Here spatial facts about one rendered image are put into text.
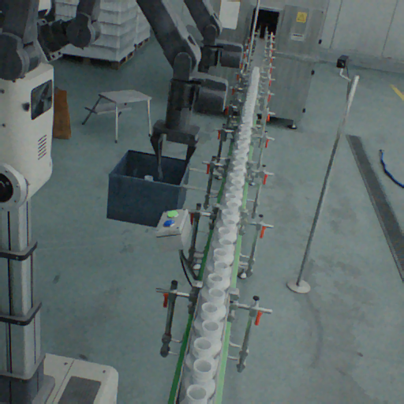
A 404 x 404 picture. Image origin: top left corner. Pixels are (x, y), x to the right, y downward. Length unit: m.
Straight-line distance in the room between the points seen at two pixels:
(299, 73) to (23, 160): 5.11
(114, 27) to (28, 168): 6.71
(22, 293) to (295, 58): 4.98
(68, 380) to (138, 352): 0.59
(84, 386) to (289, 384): 1.05
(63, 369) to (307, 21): 4.91
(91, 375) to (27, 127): 1.15
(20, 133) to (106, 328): 1.60
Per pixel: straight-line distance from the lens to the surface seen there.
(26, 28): 1.19
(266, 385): 2.67
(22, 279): 1.74
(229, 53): 1.56
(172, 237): 1.51
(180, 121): 1.14
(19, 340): 1.89
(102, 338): 2.77
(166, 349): 1.41
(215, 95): 1.11
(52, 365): 2.27
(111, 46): 8.17
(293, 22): 6.23
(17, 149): 1.46
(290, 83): 6.34
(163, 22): 1.10
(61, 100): 5.04
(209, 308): 1.16
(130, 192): 2.22
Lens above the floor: 1.86
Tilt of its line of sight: 26 degrees down
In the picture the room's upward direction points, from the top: 9 degrees clockwise
